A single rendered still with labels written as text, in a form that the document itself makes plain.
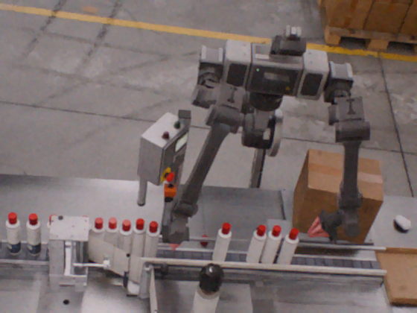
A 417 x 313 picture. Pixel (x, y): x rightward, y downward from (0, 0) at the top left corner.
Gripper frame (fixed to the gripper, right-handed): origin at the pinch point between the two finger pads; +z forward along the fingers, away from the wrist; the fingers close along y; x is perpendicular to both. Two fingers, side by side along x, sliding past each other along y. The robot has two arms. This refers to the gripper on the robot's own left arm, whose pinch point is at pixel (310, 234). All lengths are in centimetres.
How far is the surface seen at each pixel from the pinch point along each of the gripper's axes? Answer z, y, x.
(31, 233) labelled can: 72, 3, -78
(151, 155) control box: 15, -1, -72
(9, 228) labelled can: 75, 3, -85
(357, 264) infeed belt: -1.4, -1.0, 30.5
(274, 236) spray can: 10.0, 1.1, -9.6
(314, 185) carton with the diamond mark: -6.5, -20.8, -0.5
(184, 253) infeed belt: 44, -2, -24
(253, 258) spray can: 23.4, 2.5, -6.0
